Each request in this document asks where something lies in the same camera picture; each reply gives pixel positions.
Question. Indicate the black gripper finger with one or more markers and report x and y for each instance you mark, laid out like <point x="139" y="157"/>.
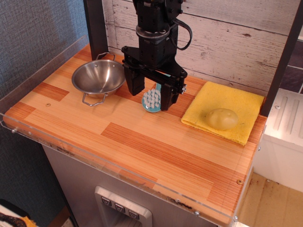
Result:
<point x="169" y="96"/>
<point x="135" y="80"/>

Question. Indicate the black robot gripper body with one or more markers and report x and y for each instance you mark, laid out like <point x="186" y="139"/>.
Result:
<point x="156" y="62"/>

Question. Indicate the blue brush with white bristles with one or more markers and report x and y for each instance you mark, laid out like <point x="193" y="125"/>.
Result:
<point x="151" y="99"/>

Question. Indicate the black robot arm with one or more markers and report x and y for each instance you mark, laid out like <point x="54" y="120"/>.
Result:
<point x="157" y="20"/>

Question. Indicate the yellow folded rag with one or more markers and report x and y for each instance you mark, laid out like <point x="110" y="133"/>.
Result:
<point x="212" y="96"/>

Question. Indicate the yellow-green potato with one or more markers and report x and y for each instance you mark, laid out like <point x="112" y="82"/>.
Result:
<point x="222" y="119"/>

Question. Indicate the clear acrylic table guard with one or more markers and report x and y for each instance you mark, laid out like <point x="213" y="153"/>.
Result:
<point x="144" y="157"/>

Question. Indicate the grey cabinet with dispenser panel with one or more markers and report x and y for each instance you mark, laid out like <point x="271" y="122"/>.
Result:
<point x="78" y="181"/>

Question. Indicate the white ribbed appliance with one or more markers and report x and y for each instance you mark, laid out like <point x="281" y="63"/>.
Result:
<point x="280" y="153"/>

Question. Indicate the black yellow fabric item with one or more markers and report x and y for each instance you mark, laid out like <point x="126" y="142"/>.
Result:
<point x="13" y="216"/>

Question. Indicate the steel bowl with handles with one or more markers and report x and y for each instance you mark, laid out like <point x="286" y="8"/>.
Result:
<point x="98" y="79"/>

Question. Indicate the left dark metal post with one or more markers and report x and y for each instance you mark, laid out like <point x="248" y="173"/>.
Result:
<point x="96" y="27"/>

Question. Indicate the dark metal post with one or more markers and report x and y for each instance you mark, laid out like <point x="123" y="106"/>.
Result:
<point x="96" y="27"/>
<point x="284" y="60"/>

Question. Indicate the right dark metal post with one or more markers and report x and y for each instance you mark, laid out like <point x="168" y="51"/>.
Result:
<point x="284" y="60"/>

